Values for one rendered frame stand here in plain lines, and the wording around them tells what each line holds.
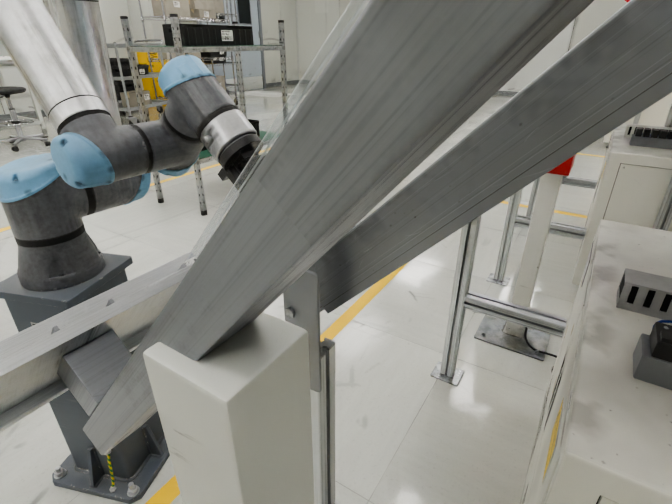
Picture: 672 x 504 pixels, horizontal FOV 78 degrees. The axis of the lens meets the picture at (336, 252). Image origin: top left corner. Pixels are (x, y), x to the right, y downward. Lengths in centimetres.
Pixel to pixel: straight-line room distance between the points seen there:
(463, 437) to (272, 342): 111
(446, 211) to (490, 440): 100
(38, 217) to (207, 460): 74
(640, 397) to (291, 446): 44
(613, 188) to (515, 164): 151
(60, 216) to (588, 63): 84
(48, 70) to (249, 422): 60
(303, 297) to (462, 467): 87
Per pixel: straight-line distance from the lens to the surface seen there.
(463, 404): 139
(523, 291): 160
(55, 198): 92
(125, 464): 122
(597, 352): 64
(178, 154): 72
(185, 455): 26
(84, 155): 65
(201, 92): 66
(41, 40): 74
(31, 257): 96
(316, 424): 59
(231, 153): 62
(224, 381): 20
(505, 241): 195
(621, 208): 189
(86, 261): 96
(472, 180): 37
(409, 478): 120
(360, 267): 45
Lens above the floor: 98
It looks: 27 degrees down
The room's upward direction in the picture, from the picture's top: straight up
